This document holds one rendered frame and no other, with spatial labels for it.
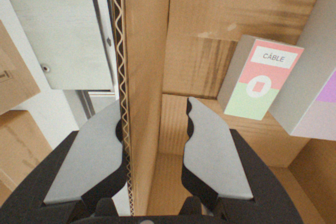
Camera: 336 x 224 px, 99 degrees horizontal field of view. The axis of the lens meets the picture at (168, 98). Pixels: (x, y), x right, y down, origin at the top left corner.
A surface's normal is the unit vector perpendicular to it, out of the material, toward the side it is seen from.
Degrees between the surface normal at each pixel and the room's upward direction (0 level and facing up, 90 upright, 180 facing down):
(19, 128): 91
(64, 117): 0
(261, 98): 0
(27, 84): 90
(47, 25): 0
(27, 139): 91
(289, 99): 90
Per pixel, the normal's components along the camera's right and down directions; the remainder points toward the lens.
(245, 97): -0.07, 0.50
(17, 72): 0.99, -0.04
